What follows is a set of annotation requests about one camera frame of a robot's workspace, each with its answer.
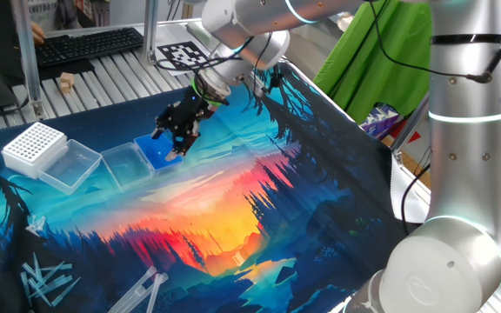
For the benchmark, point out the black white marker sheet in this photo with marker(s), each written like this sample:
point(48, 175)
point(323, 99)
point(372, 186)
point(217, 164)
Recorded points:
point(183, 54)

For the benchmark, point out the clear large pipette tip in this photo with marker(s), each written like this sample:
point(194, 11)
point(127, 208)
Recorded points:
point(155, 294)
point(144, 294)
point(133, 290)

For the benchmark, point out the green cloth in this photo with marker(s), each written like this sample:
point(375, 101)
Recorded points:
point(355, 87)

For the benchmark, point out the printed sunset forest cloth mat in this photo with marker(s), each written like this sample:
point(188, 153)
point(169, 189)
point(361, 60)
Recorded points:
point(215, 208)

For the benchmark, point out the black computer keyboard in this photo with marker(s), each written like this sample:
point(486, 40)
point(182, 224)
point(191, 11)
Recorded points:
point(85, 45)

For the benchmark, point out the blue tip box clear lid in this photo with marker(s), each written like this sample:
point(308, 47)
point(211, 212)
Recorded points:
point(124, 165)

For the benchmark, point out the person white printed shirt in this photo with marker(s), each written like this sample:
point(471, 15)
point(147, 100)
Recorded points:
point(44, 11)

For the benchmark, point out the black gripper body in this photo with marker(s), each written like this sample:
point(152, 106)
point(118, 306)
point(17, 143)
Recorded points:
point(187, 111)

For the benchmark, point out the purple patterned box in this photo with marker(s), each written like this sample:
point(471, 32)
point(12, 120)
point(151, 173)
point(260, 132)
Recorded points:
point(378, 121)

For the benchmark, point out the small wooden block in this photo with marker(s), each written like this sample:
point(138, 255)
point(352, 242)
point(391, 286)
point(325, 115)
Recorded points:
point(67, 81)

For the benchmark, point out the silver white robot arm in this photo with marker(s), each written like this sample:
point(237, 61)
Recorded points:
point(450, 261)

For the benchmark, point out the white tip box clear lid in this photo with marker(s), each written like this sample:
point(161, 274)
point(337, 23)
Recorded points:
point(33, 145)

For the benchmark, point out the black desk pad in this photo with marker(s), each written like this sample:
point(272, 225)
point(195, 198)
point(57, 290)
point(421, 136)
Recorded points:
point(65, 69)

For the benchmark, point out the pale blue medium pipette tip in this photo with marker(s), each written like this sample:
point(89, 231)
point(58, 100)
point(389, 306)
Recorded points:
point(25, 288)
point(36, 265)
point(50, 271)
point(28, 269)
point(66, 291)
point(59, 266)
point(39, 291)
point(55, 282)

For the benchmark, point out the clear small tips cluster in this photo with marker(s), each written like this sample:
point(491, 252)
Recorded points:
point(36, 225)

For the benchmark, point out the person hand at keyboard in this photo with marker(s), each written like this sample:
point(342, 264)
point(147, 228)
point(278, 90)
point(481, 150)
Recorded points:
point(38, 34)

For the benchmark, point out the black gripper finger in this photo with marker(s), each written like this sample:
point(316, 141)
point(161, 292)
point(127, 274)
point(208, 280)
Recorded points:
point(183, 141)
point(163, 124)

